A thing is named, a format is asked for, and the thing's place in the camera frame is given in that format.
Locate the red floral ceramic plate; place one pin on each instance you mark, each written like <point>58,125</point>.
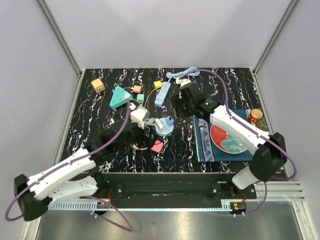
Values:
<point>225,141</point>

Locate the dark blue patterned placemat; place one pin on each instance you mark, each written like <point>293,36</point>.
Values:
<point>213,153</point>

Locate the teal triangular power strip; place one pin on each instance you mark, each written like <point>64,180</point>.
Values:
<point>119,97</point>

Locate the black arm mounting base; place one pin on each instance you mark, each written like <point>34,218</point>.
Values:
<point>169,190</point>

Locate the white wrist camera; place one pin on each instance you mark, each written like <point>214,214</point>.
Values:
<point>139,115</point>
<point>180,82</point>

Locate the round light blue power socket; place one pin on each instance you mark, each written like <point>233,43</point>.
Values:
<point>167,129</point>

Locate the salmon small charger plug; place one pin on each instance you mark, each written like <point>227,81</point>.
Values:
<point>137,89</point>

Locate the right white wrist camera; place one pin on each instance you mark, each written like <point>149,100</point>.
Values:
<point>180,82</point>

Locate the yellow small charger plug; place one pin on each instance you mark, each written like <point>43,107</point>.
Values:
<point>157,84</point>

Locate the colourful patterned coaster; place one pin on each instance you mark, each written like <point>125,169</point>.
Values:
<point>261,124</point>

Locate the white square plug adapter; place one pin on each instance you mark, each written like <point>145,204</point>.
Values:
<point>159,124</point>

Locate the pink square plug adapter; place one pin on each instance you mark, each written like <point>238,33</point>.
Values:
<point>157,146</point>

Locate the copper metal cup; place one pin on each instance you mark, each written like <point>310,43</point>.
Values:
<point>255,115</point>

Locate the light blue long power strip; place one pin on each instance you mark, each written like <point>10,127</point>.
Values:
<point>161,96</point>

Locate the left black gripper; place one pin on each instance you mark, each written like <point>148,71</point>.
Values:
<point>144,140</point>

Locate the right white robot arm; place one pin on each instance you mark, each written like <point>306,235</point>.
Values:
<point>268,151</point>

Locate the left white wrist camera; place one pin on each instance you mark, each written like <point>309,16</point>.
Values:
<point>139,115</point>

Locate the teal small charger plug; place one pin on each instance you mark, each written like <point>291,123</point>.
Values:
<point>140,98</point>

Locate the silver metal fork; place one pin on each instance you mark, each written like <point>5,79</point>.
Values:
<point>201,127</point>

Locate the light blue charger plug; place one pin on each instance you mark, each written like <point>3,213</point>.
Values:
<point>169,120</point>

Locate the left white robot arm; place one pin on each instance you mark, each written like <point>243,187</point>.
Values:
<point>37,193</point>

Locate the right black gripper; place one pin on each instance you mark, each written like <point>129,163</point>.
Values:
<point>176,101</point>

